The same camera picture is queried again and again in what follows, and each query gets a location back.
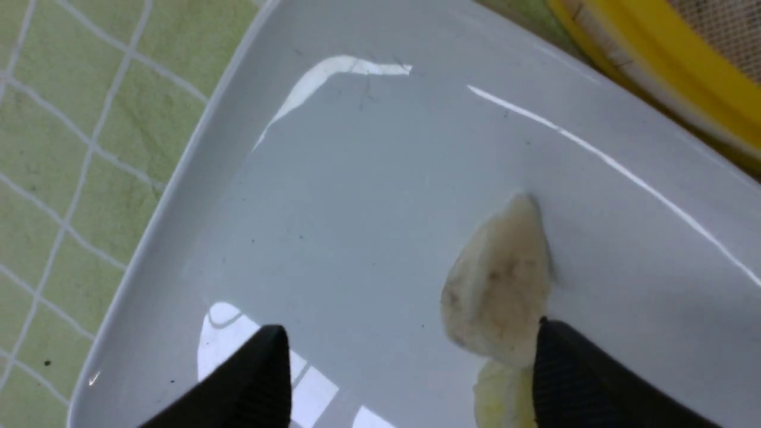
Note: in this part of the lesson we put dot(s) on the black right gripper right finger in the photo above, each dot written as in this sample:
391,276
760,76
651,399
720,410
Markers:
577,384

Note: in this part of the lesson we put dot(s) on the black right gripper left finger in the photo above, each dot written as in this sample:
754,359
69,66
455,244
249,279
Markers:
252,388

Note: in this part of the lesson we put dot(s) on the green steamed dumpling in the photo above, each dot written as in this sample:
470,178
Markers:
503,396

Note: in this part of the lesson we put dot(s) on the pale steamed dumpling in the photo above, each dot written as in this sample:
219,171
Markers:
497,290

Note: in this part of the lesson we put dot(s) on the white square plate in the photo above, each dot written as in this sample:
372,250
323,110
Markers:
349,152

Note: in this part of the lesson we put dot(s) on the green checkered tablecloth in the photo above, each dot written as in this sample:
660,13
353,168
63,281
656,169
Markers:
99,100

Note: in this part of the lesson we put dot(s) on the yellow rimmed bamboo steamer basket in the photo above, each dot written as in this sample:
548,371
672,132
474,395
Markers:
695,61

